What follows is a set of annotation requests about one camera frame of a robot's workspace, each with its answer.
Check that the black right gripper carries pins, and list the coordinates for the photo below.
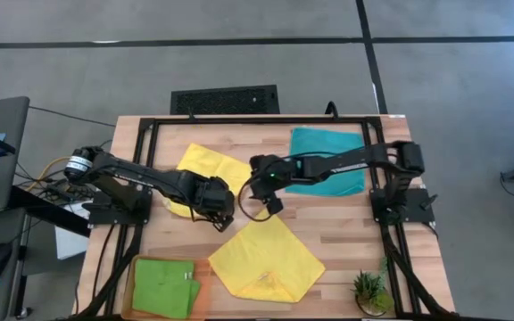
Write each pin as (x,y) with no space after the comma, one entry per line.
(279,171)

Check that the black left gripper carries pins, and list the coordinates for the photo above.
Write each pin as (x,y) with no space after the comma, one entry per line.
(214,196)

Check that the yellow towel with white label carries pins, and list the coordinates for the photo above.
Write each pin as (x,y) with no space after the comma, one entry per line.
(266,254)

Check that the plain yellow microfiber towel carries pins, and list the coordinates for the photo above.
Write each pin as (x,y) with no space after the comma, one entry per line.
(212,162)

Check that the teal microfiber towel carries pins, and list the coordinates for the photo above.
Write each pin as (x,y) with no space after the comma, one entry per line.
(324,138)

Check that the green microfiber towel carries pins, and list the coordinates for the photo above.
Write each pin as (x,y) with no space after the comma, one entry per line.
(163,285)

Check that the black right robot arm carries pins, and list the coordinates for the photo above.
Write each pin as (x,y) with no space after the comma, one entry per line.
(350,162)

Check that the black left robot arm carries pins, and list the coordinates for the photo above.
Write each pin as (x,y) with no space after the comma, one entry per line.
(150,178)

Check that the orange plastic tray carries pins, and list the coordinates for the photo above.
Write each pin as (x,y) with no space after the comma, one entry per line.
(204,290)

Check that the black perforated box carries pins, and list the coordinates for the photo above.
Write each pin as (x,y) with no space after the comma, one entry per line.
(221,101)

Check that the small potted succulent plant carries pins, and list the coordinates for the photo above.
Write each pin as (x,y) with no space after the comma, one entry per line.
(370,290)

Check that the white paper sheet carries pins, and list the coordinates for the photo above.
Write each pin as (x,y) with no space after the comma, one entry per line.
(69,245)

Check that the black desk crossbar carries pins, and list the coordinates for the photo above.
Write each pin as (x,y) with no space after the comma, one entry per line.
(47,209)

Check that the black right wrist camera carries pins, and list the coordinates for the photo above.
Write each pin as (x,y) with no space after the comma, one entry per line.
(276,206)

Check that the black metal table frame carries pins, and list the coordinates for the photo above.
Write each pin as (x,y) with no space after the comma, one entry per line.
(212,120)

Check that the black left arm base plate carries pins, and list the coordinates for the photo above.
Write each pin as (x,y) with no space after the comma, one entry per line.
(105,218)

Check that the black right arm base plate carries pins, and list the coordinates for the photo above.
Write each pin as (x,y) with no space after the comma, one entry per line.
(417,214)

